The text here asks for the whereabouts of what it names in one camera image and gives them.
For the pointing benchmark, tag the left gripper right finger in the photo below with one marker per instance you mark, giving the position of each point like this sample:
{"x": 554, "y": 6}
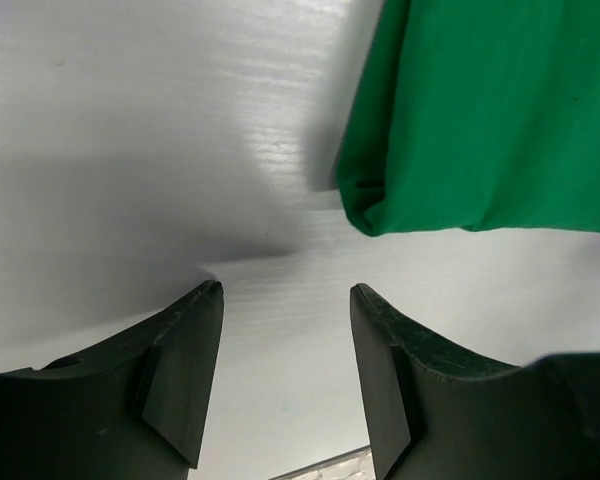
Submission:
{"x": 437, "y": 410}

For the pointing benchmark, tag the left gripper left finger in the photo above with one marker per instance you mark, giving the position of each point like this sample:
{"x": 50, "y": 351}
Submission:
{"x": 132, "y": 406}

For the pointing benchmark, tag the green t shirt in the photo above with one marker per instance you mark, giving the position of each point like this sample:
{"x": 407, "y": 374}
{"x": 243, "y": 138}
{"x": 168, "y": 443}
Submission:
{"x": 476, "y": 115}

